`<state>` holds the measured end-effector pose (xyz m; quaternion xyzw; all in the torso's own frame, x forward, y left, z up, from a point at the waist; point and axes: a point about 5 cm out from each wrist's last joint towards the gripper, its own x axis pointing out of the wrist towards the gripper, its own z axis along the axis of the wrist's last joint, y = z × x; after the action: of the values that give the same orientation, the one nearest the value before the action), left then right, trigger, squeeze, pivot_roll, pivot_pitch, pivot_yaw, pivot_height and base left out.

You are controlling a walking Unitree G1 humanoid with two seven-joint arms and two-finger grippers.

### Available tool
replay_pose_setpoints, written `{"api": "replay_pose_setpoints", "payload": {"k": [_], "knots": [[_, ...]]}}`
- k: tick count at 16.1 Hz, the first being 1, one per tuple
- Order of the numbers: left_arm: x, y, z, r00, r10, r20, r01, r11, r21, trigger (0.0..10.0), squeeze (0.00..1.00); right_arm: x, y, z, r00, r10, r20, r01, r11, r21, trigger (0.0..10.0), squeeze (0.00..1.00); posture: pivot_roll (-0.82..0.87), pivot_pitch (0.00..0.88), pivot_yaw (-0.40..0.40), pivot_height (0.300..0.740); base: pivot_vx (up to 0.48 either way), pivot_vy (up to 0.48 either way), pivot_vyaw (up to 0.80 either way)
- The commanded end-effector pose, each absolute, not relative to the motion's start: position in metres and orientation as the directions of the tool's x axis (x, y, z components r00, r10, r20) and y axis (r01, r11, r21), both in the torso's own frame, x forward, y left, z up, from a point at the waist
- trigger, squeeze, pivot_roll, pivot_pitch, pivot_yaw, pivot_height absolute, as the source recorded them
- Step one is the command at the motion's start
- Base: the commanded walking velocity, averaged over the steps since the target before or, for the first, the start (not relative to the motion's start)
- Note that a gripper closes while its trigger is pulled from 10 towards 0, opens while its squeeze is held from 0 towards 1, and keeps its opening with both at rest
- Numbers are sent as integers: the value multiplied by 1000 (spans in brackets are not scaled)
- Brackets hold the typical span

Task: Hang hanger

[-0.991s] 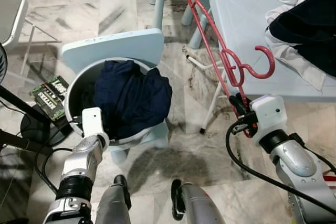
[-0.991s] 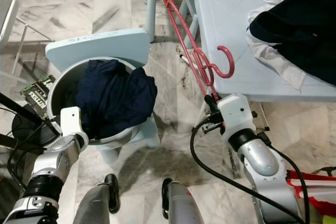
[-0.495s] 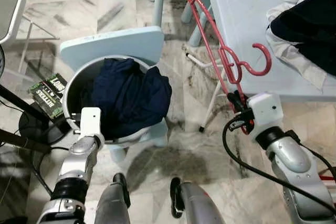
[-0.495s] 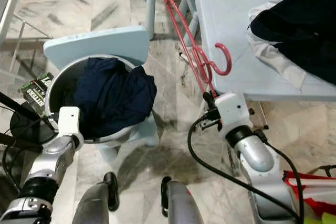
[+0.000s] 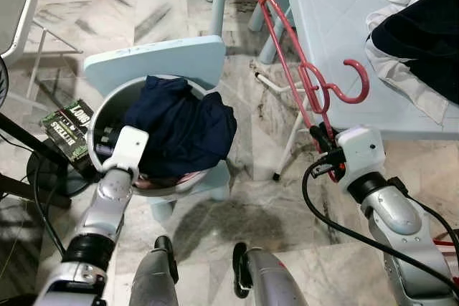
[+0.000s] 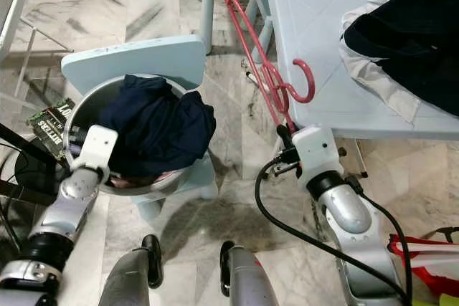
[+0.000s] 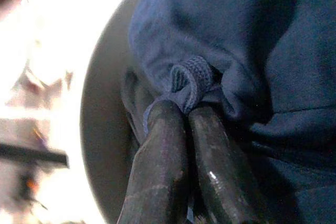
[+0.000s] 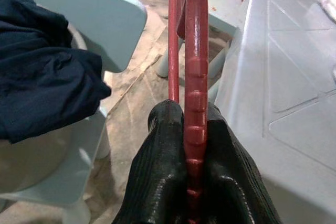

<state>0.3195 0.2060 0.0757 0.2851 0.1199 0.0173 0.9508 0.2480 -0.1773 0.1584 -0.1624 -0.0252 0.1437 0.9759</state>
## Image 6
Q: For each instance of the grey robot leg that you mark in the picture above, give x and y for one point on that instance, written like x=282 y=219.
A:
x=251 y=284
x=125 y=277

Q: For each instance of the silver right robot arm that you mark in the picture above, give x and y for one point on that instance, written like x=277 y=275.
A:
x=348 y=213

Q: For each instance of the pink plastic clothes hanger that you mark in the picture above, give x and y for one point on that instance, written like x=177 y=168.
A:
x=310 y=89

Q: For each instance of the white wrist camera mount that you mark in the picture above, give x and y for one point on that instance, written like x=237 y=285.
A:
x=99 y=145
x=315 y=150

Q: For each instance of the light blue plastic chair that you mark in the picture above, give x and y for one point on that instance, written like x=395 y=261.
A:
x=136 y=59

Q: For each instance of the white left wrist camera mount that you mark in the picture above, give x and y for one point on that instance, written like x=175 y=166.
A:
x=99 y=145

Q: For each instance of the grey right robot leg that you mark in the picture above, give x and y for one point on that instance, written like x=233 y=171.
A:
x=251 y=284

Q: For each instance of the grey round laundry bin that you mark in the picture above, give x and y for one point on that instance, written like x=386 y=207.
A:
x=86 y=109

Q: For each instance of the green printed cardboard box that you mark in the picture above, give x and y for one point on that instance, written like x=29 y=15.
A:
x=50 y=128

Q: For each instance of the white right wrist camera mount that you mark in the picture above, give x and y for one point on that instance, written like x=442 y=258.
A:
x=315 y=150

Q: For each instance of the light blue folding table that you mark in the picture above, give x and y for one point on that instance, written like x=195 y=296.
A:
x=308 y=34

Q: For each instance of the grey seat folding chair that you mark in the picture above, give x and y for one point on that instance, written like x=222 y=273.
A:
x=7 y=12

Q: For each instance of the white shirt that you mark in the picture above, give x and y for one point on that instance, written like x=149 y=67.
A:
x=373 y=87

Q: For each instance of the grey left robot leg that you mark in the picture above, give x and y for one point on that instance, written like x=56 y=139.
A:
x=125 y=277

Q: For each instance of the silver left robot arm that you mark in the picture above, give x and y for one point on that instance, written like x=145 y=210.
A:
x=75 y=195

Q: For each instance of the navy blue garment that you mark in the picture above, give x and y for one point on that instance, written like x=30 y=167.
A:
x=158 y=127
x=401 y=41

